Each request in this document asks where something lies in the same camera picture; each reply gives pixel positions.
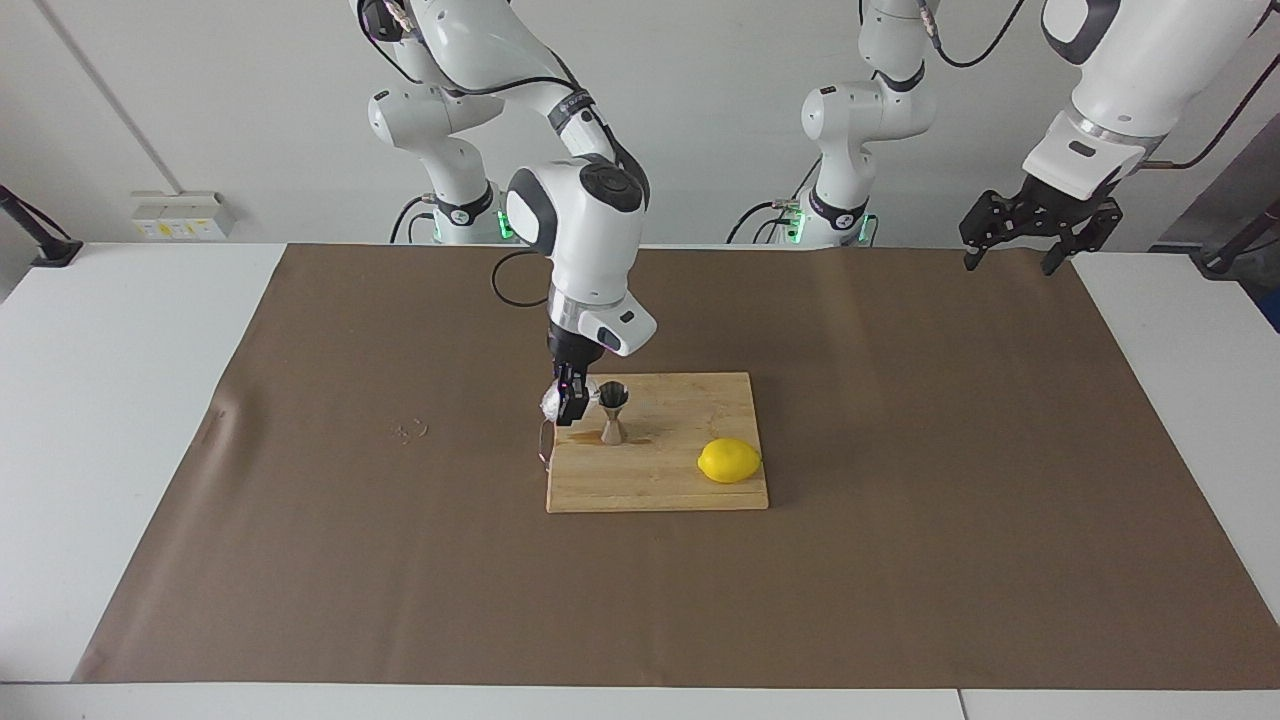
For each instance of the white wall socket box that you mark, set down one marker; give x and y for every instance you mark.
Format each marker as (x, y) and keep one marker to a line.
(180, 215)

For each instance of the steel cocktail jigger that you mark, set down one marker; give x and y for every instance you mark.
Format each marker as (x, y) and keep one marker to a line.
(613, 430)

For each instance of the dark grey panel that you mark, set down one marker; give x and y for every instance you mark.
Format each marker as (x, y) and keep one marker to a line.
(1230, 190)

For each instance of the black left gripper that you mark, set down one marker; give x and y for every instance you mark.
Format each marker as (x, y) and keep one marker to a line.
(1045, 208)

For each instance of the small clear glass cup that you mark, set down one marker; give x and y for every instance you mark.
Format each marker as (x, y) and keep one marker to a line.
(550, 402)

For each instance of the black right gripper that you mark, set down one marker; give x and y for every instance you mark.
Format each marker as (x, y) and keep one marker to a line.
(572, 362)

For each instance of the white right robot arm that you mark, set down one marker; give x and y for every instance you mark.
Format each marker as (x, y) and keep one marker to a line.
(590, 230)

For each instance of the black clamp stand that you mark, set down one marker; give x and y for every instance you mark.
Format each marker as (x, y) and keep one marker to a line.
(1225, 260)
(45, 250)

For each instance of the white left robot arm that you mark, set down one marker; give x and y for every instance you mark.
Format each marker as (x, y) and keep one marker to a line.
(1150, 60)

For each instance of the yellow lemon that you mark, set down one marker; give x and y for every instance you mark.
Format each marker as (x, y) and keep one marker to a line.
(730, 461)

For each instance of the brown paper table mat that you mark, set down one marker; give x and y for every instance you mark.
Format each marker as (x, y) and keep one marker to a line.
(400, 580)

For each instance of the wooden cutting board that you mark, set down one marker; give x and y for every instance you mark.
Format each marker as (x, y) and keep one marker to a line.
(650, 480)

